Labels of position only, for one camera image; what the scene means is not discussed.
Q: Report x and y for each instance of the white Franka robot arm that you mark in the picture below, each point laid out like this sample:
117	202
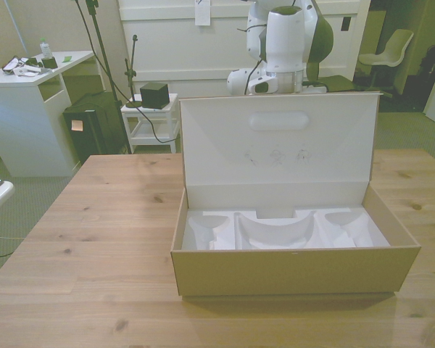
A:
284	43

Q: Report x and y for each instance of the white moulded box insert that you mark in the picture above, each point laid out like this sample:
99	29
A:
275	232

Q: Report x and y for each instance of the brown cardboard box with lid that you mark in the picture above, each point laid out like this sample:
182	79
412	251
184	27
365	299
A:
293	279

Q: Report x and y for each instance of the black small box on desk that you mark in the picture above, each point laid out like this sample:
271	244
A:
49	62

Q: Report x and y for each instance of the small white side table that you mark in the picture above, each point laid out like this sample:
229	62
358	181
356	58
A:
154	121

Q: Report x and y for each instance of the black cube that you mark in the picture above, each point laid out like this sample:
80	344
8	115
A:
153	95

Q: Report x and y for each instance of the white cabinet doors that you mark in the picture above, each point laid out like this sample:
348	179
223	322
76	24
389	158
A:
188	47

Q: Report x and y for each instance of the black microphone stand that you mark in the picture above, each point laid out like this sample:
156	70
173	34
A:
132	72

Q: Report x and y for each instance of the black computer tower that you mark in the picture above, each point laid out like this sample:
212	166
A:
90	127

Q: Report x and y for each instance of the yellow sticky note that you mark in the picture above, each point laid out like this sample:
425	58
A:
77	125

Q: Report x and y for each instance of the white paper sheet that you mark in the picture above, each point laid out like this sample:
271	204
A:
202	12

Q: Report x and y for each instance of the black tripod stand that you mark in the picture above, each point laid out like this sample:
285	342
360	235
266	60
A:
101	47

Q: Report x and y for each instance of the green sticky note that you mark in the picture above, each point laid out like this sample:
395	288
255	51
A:
67	58

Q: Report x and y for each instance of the white desk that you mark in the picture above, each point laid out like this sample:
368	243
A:
25	119

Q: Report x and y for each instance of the white plastic chair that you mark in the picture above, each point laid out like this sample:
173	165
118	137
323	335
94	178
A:
388	54

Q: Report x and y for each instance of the clear plastic bottle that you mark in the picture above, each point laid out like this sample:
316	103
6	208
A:
45	48

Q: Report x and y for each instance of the white controller on desk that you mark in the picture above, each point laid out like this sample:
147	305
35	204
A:
26	69

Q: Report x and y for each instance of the black dark bag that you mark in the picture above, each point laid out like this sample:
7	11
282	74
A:
433	63

